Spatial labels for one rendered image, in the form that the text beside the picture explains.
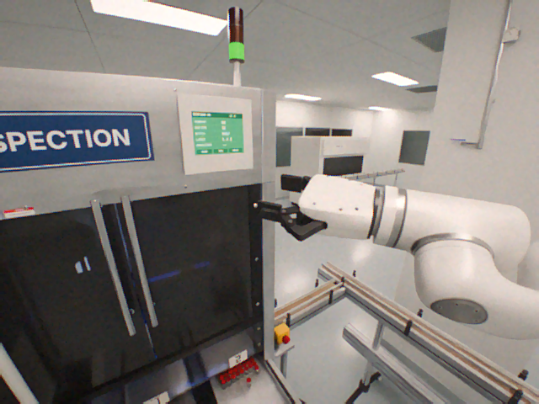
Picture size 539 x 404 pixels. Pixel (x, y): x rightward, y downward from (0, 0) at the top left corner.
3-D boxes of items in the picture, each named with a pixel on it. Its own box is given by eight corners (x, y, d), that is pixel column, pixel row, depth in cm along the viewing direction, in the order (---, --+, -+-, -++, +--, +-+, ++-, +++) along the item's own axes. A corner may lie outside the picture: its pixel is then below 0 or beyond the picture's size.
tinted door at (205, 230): (157, 359, 70) (115, 202, 53) (261, 311, 92) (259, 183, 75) (157, 361, 70) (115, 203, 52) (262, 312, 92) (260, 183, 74)
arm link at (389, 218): (403, 176, 30) (381, 173, 31) (408, 210, 23) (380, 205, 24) (389, 221, 34) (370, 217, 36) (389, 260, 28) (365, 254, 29)
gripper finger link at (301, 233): (338, 207, 31) (302, 199, 33) (322, 241, 25) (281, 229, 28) (337, 213, 31) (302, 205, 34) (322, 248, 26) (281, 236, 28)
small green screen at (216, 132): (184, 174, 59) (175, 93, 52) (251, 168, 70) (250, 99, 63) (184, 175, 58) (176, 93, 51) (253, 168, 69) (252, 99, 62)
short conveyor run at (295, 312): (264, 348, 113) (264, 328, 108) (251, 328, 125) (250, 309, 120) (346, 300, 148) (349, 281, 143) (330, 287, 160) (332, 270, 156)
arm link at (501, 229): (387, 264, 28) (391, 216, 34) (500, 292, 23) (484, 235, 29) (407, 225, 23) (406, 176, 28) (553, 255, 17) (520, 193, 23)
